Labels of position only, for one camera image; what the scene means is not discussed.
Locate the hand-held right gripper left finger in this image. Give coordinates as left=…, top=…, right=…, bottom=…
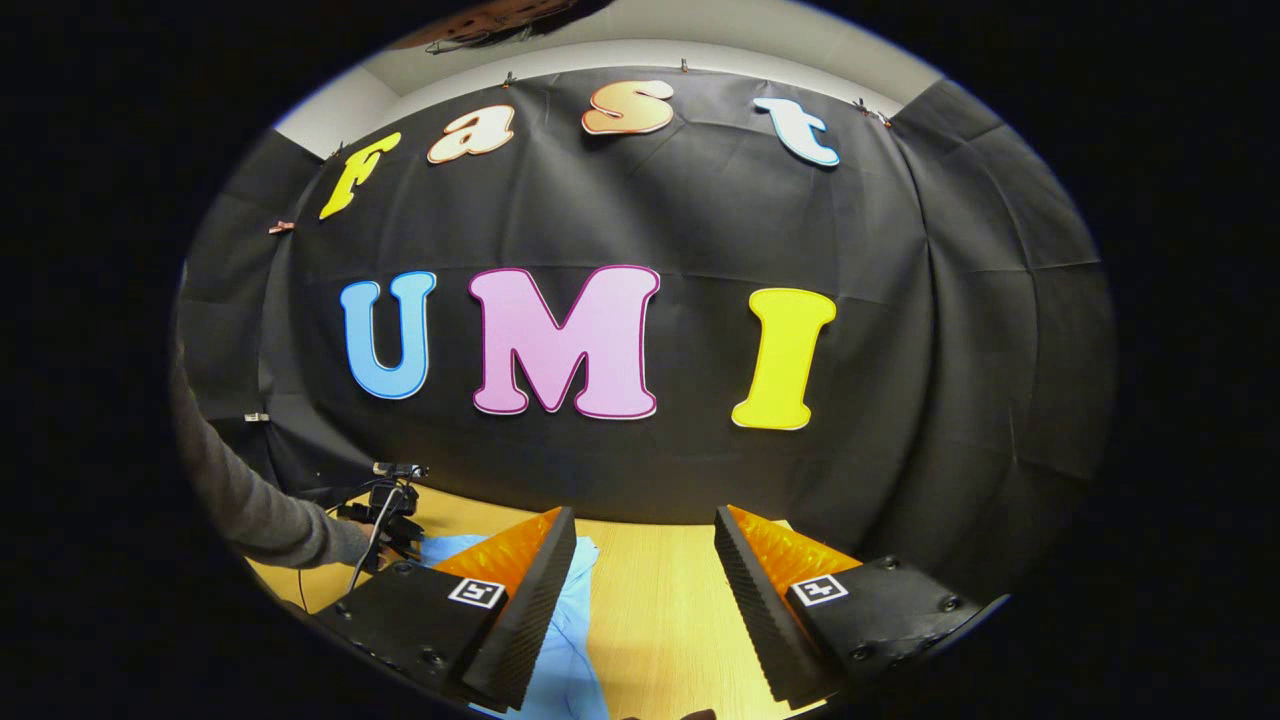
left=312, top=506, right=579, bottom=713

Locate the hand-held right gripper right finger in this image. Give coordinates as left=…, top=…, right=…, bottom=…
left=713, top=504, right=1009, bottom=709

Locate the light blue T-shirt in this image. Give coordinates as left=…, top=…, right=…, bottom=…
left=420, top=535, right=613, bottom=720

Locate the black backdrop cloth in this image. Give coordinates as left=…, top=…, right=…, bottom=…
left=175, top=65, right=1116, bottom=591

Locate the black cable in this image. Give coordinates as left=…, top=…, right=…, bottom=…
left=298, top=485, right=409, bottom=613

